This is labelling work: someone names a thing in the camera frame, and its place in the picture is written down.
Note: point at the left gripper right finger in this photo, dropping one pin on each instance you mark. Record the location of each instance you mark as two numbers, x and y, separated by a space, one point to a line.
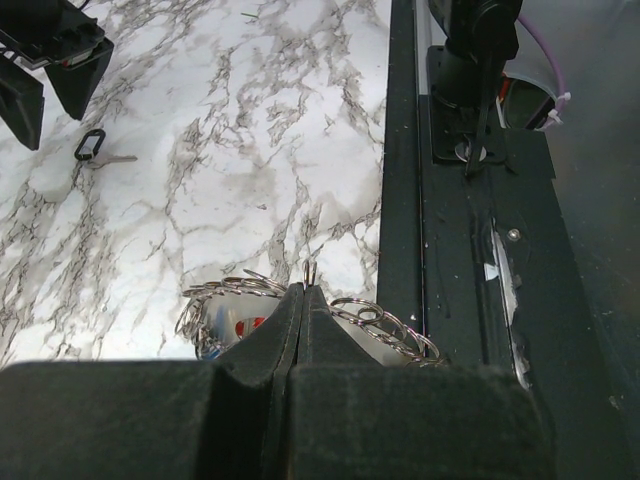
352 418

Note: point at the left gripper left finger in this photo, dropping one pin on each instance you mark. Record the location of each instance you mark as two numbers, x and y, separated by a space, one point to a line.
220 419

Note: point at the key with black tag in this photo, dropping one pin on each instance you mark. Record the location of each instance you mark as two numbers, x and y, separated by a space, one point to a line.
91 154

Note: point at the blue key tag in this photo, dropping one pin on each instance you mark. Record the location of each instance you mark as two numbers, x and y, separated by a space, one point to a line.
209 352

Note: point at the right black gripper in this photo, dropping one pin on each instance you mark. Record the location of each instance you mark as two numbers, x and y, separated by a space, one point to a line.
57 35

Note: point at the red key tag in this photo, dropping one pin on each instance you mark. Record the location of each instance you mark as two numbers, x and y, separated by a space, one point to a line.
247 326

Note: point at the metal disc with keyrings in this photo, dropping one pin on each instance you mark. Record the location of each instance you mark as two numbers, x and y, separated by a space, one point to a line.
213 308

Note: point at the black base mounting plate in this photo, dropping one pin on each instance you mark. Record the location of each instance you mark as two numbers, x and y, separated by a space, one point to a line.
471 221

